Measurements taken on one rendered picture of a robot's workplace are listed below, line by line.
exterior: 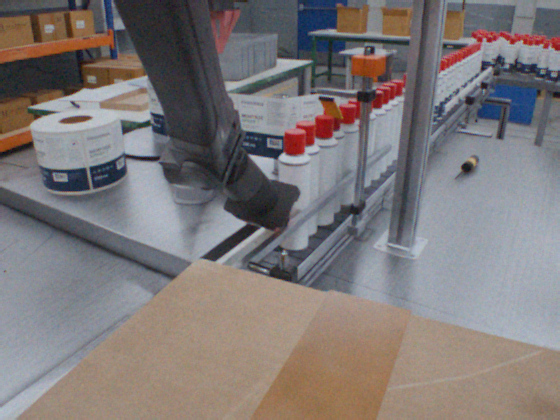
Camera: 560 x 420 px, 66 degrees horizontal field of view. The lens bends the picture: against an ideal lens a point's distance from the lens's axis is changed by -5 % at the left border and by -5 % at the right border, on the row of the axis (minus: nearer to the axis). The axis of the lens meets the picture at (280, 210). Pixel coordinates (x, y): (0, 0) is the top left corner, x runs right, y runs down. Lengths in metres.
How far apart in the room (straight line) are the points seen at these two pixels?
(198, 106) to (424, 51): 0.48
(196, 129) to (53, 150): 0.65
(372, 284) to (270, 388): 0.59
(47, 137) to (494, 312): 0.93
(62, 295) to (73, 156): 0.34
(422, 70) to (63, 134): 0.72
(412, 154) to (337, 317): 0.60
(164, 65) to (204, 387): 0.24
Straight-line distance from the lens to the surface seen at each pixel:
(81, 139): 1.04
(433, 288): 0.81
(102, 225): 0.92
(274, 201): 0.63
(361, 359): 0.24
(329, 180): 0.81
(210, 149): 0.46
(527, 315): 0.81
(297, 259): 0.75
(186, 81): 0.38
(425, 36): 0.79
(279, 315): 0.26
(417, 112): 0.81
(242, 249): 0.72
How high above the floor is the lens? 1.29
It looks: 26 degrees down
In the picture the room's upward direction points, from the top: straight up
